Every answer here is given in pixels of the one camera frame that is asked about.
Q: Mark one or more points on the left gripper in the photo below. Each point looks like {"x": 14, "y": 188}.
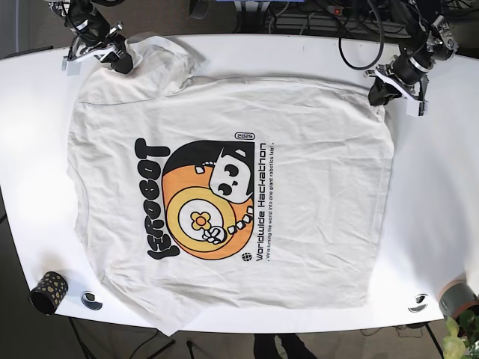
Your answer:
{"x": 402, "y": 78}

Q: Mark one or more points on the black gold-dotted cup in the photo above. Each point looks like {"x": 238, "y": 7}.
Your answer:
{"x": 49, "y": 293}

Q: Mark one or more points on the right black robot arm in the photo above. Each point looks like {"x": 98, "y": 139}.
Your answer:
{"x": 94, "y": 37}

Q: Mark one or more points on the cream graphic print T-shirt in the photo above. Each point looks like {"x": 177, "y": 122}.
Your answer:
{"x": 193, "y": 192}

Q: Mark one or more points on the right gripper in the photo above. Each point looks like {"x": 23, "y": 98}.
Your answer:
{"x": 111, "y": 51}

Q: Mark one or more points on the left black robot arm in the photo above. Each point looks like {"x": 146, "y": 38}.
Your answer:
{"x": 430, "y": 40}

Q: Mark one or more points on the grey plant pot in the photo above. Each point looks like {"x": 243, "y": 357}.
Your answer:
{"x": 456, "y": 298}

